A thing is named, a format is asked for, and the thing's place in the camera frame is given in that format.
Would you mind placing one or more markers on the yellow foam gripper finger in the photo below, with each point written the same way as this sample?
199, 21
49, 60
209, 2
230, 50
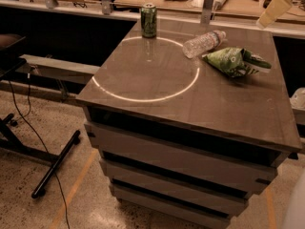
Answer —
275, 9

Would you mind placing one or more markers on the green jalapeno chip bag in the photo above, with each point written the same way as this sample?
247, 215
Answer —
237, 62

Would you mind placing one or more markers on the clear plastic water bottle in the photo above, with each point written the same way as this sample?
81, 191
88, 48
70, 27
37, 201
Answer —
203, 43

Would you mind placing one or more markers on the clear plastic bag at right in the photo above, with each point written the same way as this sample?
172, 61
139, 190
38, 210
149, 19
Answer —
298, 99

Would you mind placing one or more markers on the black round container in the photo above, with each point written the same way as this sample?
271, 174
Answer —
266, 3

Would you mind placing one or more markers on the green soda can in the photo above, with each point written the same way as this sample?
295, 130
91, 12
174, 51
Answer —
148, 20

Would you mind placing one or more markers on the grey drawer cabinet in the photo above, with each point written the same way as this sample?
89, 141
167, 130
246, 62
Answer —
178, 136

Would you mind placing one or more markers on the black stand base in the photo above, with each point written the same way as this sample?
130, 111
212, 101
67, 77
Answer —
11, 142

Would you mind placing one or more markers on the metal frame rail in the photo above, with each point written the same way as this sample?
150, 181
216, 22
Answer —
58, 69

